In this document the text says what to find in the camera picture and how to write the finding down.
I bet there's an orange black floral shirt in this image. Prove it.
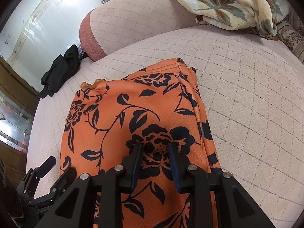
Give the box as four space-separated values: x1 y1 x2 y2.
60 58 222 227

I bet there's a stained glass wooden door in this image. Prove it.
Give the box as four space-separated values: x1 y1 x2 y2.
1 58 39 187

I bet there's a black crumpled garment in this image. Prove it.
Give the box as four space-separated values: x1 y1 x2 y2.
38 44 88 99

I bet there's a pink quilted bed mattress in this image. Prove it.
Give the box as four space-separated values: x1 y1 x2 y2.
27 26 303 227

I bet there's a striped beige cushion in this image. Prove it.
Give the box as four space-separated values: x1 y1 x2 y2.
277 8 304 63

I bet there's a pink bolster cushion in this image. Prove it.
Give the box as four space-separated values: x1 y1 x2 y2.
79 0 196 61

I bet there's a cream floral blanket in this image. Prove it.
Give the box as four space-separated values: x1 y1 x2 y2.
176 0 290 37

